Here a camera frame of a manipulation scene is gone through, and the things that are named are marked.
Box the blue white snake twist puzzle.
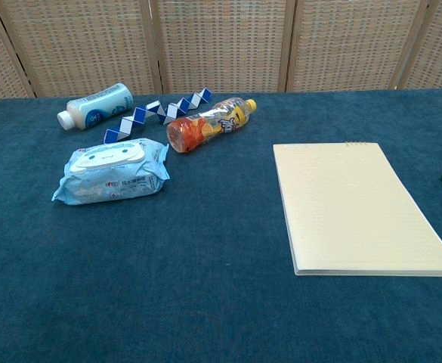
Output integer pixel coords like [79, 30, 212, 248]
[104, 87, 212, 145]

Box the light blue wet wipes pack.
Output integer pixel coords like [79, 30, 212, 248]
[51, 138, 171, 206]

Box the yellow lined notepad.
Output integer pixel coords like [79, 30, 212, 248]
[272, 141, 442, 278]

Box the woven rattan folding screen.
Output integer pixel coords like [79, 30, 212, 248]
[0, 0, 442, 101]

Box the teal blue tablecloth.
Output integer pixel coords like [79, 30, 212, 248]
[0, 88, 442, 363]

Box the orange drink plastic bottle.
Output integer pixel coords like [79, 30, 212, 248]
[166, 98, 258, 154]

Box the pale blue white-capped bottle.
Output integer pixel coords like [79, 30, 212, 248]
[57, 82, 134, 131]

